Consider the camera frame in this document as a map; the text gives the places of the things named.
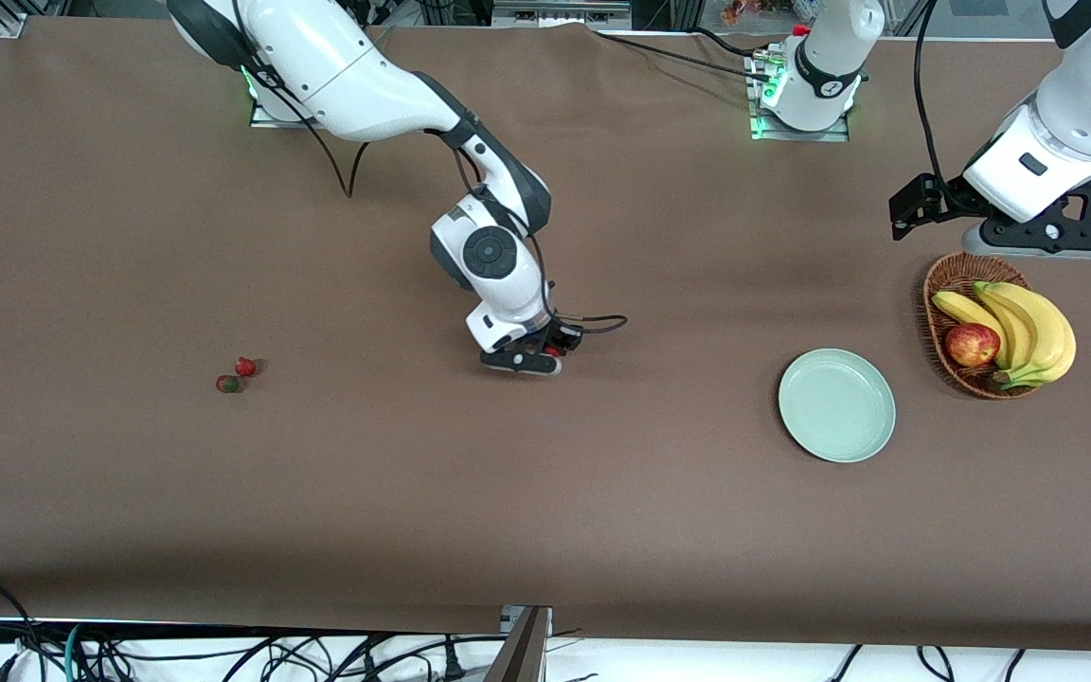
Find brown table cover sheet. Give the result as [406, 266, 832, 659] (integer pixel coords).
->
[0, 14, 1091, 655]

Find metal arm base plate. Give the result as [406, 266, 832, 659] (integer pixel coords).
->
[747, 49, 852, 144]
[248, 95, 321, 130]

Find short black table cable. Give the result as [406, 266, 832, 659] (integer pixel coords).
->
[688, 27, 762, 60]

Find long black table cable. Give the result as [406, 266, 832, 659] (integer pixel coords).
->
[588, 27, 774, 84]

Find small metal bracket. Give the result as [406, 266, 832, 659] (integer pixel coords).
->
[500, 604, 554, 637]

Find colourful background item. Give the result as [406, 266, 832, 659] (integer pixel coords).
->
[722, 0, 797, 27]

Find aluminium frame corner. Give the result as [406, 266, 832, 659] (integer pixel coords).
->
[0, 0, 68, 39]

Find yellow banana bunch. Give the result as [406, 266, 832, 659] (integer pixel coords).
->
[931, 280, 1077, 391]

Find brown wicker basket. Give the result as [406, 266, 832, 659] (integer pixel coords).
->
[922, 251, 1044, 401]

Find grey metal device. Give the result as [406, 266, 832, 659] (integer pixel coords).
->
[492, 0, 634, 29]

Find red apple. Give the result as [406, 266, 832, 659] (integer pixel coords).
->
[945, 323, 1001, 368]

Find pale green round plate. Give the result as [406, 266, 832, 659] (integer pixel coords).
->
[778, 348, 897, 464]

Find teal floor cable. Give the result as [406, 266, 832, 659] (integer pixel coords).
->
[63, 622, 97, 682]

